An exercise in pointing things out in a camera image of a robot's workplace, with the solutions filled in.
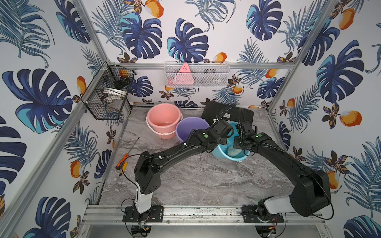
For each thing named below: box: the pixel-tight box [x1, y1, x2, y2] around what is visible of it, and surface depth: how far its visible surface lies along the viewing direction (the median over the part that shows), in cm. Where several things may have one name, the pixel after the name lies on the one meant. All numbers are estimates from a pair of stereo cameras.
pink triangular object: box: [172, 62, 194, 85], surface depth 92 cm
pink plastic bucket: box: [145, 103, 183, 140], surface depth 99 cm
